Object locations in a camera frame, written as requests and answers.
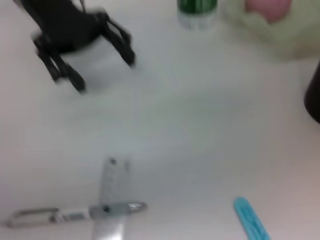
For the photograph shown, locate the blue scissors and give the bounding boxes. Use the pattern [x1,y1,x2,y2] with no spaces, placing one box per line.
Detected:
[233,196,272,240]

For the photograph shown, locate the pink peach toy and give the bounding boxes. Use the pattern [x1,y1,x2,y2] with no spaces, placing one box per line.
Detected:
[244,0,292,23]

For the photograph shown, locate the water bottle green label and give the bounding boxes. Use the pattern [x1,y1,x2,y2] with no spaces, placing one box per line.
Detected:
[176,0,219,31]

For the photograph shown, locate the black mesh pen holder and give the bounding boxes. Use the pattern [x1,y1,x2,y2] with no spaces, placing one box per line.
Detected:
[303,59,320,125]

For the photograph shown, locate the green translucent fruit plate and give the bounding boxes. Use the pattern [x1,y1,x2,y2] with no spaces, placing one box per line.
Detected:
[223,0,320,60]

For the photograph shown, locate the transparent plastic ruler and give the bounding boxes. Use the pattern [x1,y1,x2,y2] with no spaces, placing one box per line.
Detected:
[91,156,131,240]

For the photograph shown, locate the silver white pen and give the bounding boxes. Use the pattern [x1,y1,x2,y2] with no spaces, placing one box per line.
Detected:
[4,201,148,229]

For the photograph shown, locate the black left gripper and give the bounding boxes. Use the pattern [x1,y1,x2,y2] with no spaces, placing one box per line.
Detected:
[19,0,137,94]

